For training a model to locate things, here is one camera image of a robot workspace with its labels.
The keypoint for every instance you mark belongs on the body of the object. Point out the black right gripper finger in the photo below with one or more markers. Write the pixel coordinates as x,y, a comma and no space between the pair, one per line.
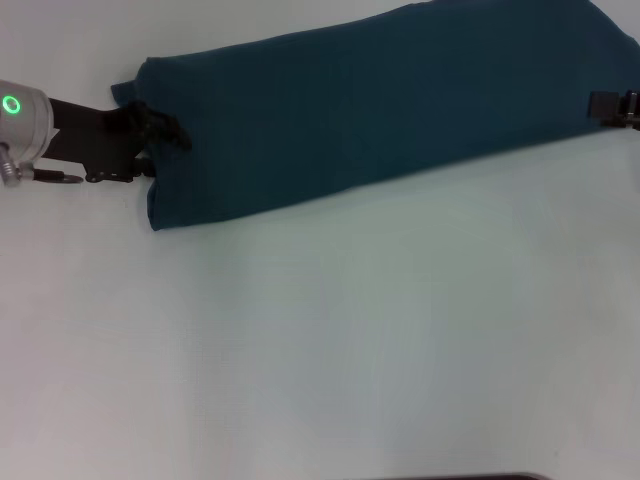
605,105

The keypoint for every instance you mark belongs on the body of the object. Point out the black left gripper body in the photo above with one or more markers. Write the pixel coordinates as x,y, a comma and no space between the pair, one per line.
90,137

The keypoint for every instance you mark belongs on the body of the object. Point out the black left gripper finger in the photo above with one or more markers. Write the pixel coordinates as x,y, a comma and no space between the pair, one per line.
167,127
145,167

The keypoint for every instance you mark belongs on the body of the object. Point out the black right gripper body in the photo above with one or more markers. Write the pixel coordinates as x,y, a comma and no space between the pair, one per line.
631,107

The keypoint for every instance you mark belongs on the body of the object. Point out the teal t-shirt with beige print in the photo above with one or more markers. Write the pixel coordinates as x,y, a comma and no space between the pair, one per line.
375,110

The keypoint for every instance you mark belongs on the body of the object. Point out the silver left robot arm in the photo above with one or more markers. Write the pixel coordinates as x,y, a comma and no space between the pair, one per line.
22,120

